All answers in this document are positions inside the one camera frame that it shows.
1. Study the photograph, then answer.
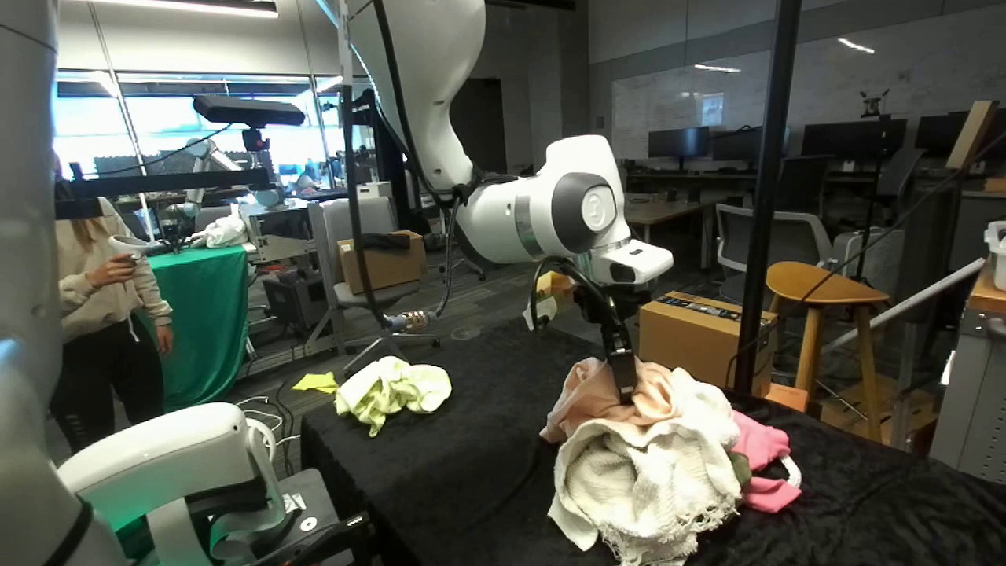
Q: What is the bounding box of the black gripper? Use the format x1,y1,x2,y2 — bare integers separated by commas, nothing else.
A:
594,282,644,404

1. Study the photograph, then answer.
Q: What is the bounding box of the peach cloth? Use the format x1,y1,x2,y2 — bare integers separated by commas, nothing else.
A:
539,354,680,446

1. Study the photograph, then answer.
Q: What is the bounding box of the pink cloth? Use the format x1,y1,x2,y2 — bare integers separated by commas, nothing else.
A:
727,408,806,518

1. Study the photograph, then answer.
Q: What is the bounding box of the light green cloth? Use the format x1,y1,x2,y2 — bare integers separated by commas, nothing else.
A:
334,352,457,441

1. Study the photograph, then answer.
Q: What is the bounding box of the cardboard box with black tape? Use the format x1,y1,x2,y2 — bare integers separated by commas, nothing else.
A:
636,289,779,393

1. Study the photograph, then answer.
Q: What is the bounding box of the yellowish wrist attachment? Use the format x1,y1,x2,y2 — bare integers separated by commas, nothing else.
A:
530,266,583,309

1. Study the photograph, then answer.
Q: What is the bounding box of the wooden desk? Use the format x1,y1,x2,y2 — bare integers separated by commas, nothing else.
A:
626,190,708,276

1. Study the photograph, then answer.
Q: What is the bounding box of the grey office chair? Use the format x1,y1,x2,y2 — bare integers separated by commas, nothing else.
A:
713,202,838,276

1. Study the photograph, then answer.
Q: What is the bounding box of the black metal pole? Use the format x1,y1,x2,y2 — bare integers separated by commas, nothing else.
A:
730,0,806,408

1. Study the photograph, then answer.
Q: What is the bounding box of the wooden stool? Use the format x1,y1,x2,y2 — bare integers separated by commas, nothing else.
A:
762,259,895,442

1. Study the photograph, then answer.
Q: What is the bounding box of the black computer monitor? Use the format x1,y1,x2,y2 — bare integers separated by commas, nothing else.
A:
798,115,912,168
644,121,718,168
914,105,1006,162

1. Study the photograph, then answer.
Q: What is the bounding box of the plain cardboard box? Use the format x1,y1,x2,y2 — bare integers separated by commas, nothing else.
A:
335,230,431,299

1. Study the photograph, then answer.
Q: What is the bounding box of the black velvet tablecloth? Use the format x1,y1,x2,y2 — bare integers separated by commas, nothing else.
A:
298,312,1006,566

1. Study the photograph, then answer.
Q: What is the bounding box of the silver metal pole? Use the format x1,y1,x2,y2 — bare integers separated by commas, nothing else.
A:
824,254,994,354

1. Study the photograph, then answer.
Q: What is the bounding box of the small yellow cloth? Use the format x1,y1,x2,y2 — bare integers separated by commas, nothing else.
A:
288,369,344,398

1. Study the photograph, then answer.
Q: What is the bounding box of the wooden top workbench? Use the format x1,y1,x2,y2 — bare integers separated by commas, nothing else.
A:
926,266,1006,486

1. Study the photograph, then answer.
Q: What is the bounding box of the tan wooden panel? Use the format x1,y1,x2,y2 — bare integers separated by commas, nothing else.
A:
943,96,999,176

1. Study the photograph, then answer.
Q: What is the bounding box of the green table cover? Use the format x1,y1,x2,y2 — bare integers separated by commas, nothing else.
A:
144,242,254,410

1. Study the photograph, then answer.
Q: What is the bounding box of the white crumpled bag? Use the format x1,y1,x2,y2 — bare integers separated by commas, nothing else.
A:
186,205,251,252

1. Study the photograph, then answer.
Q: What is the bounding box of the person in beige sweater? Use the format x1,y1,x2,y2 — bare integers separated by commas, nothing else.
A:
47,190,175,442

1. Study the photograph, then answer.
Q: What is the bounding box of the white rope loop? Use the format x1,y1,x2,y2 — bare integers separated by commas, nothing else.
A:
779,453,809,494

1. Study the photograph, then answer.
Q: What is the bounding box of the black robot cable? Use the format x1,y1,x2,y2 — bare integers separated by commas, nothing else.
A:
341,0,474,333

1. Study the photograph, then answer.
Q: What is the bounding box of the black stereo camera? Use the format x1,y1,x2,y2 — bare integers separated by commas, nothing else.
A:
193,95,311,131

